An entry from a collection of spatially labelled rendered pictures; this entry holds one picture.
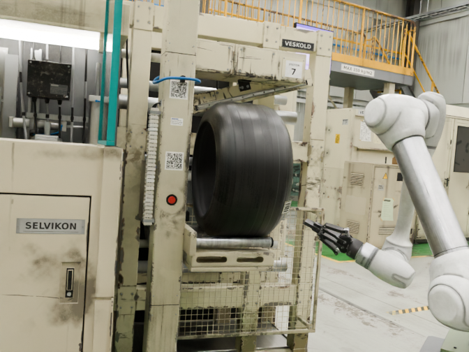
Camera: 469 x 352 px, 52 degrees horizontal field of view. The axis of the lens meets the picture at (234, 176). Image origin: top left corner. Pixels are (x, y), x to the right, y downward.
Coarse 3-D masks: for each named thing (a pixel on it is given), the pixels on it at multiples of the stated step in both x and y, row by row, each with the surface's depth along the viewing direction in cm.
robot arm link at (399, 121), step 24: (384, 96) 154; (408, 96) 157; (384, 120) 151; (408, 120) 151; (384, 144) 158; (408, 144) 150; (408, 168) 148; (432, 168) 146; (432, 192) 143; (432, 216) 141; (432, 240) 140; (456, 240) 136; (432, 264) 138; (456, 264) 131; (432, 288) 131; (456, 288) 126; (432, 312) 131; (456, 312) 125
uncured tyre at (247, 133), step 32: (224, 128) 190; (256, 128) 191; (192, 160) 234; (224, 160) 186; (256, 160) 186; (288, 160) 191; (192, 192) 227; (224, 192) 186; (256, 192) 187; (288, 192) 194; (224, 224) 193; (256, 224) 196
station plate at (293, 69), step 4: (288, 64) 238; (292, 64) 238; (296, 64) 239; (300, 64) 239; (288, 68) 238; (292, 68) 238; (296, 68) 239; (300, 68) 240; (288, 72) 238; (292, 72) 239; (296, 72) 239; (300, 72) 240; (288, 76) 238; (292, 76) 239; (296, 76) 239; (300, 76) 240
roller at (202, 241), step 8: (200, 240) 195; (208, 240) 196; (216, 240) 197; (224, 240) 198; (232, 240) 200; (240, 240) 201; (248, 240) 202; (256, 240) 203; (264, 240) 204; (272, 240) 205
